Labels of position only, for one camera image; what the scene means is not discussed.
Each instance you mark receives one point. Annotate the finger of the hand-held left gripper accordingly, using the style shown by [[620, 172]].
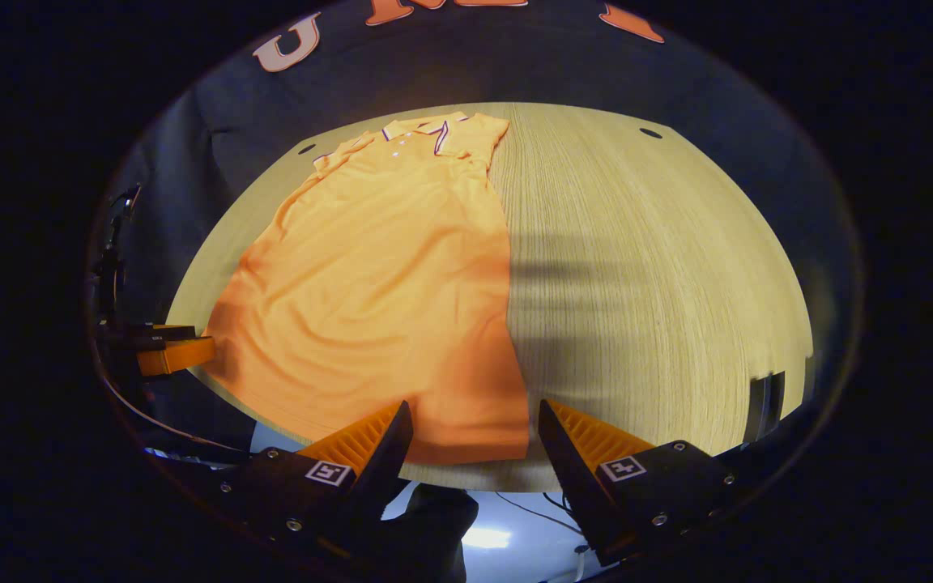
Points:
[[159, 331], [179, 356]]

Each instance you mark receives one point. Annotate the dark cloth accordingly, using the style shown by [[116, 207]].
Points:
[[434, 534]]

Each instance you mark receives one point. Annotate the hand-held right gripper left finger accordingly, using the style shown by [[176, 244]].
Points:
[[381, 461]]

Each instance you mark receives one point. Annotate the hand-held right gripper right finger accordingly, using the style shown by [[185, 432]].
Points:
[[572, 470]]

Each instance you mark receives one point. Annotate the dark upright object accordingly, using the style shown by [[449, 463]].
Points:
[[764, 405]]

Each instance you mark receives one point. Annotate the orange T-shirt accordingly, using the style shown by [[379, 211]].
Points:
[[385, 308]]

